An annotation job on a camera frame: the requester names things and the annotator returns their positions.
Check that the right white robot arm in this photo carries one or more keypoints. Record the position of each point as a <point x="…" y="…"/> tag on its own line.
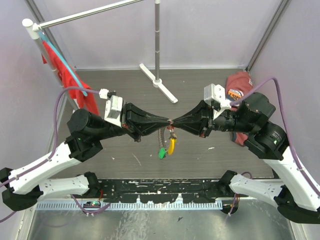
<point x="295" y="199"/>

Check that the red shirt on hanger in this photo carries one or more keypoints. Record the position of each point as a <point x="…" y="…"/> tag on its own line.
<point x="67" y="80"/>

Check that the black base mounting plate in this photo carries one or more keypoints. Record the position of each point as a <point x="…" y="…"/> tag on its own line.
<point x="159" y="191"/>

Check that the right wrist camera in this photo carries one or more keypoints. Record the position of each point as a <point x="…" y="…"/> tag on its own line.
<point x="214" y="95"/>

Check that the large keyring with yellow handle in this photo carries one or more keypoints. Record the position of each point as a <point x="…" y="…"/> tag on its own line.
<point x="166" y="146"/>

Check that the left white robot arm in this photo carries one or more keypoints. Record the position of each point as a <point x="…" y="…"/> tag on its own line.
<point x="27" y="185"/>

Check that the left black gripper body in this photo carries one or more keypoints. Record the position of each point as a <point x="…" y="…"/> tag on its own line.
<point x="124" y="125"/>

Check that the slotted cable duct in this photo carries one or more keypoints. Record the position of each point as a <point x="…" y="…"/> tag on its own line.
<point x="65" y="205"/>

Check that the metal clothes rack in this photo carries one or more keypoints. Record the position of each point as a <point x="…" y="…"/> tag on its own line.
<point x="122" y="34"/>

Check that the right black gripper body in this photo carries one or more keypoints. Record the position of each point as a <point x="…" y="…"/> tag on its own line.
<point x="210" y="124"/>

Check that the folded maroon t-shirt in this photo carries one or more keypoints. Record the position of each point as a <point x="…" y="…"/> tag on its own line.
<point x="238" y="85"/>

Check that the blue clothes hanger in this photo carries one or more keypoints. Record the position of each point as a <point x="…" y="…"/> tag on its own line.
<point x="64" y="62"/>

